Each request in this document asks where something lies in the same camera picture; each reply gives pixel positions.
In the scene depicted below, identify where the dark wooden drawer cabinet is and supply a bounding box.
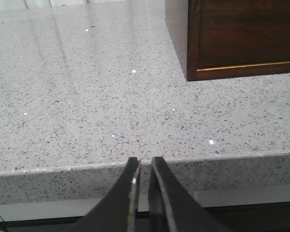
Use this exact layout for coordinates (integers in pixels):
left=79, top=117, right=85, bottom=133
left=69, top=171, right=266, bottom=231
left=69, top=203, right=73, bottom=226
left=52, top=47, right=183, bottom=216
left=165, top=0, right=290, bottom=81

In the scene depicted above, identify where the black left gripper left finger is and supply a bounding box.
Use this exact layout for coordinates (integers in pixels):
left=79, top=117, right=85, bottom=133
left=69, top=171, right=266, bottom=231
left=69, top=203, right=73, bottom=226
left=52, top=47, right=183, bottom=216
left=67, top=158, right=141, bottom=232

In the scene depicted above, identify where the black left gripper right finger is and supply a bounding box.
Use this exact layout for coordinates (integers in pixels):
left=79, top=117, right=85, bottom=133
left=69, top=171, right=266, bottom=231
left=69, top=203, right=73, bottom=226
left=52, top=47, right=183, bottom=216
left=148, top=157, right=231, bottom=232

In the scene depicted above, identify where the black dishwasher appliance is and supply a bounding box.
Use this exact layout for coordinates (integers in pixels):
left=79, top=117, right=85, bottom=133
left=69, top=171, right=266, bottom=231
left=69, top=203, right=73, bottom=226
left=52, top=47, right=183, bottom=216
left=0, top=185, right=290, bottom=232

